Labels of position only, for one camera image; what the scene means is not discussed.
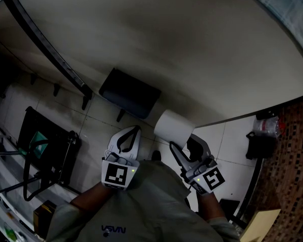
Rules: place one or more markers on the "black bag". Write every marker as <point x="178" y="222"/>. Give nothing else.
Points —
<point x="261" y="147"/>

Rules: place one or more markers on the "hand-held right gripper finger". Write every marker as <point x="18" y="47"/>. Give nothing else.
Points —
<point x="179" y="156"/>
<point x="204" y="147"/>

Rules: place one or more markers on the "black wall-mounted holder shelf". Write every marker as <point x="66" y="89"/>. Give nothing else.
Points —
<point x="131" y="94"/>

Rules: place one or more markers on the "clear plastic bag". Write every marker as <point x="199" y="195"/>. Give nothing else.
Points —
<point x="267" y="126"/>

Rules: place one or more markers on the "person's grey shirt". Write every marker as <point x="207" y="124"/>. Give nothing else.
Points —
<point x="146" y="205"/>

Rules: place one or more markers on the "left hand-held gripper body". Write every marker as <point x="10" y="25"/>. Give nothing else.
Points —
<point x="116" y="174"/>

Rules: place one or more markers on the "person's left forearm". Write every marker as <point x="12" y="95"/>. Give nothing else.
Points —
<point x="91" y="198"/>

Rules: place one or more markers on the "white toilet paper roll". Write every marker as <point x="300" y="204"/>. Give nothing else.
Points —
<point x="171" y="127"/>

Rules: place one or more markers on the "beige board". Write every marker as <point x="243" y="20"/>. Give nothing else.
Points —
<point x="262" y="226"/>

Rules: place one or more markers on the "plain beige partition panel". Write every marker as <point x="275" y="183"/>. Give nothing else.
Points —
<point x="20" y="49"/>

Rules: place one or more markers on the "white metal shelf rack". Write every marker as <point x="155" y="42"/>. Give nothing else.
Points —
<point x="5" y="210"/>

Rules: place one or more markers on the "open cardboard box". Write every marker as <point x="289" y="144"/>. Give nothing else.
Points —
<point x="44" y="215"/>

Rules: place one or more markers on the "person's black shoe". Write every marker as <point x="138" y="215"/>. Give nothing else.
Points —
<point x="156" y="155"/>

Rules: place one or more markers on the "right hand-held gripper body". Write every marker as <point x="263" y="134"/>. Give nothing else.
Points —
<point x="212" y="179"/>

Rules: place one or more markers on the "green box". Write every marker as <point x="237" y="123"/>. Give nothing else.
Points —
<point x="39" y="141"/>

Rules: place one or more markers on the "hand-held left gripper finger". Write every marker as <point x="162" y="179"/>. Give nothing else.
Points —
<point x="112" y="145"/>
<point x="135" y="147"/>

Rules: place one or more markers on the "person's right forearm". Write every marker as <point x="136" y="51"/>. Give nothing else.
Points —
<point x="210" y="208"/>

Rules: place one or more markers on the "beige partition panel with holder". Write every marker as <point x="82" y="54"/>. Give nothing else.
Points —
<point x="179" y="47"/>

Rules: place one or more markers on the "black trolley case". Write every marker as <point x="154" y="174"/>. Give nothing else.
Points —
<point x="53" y="140"/>

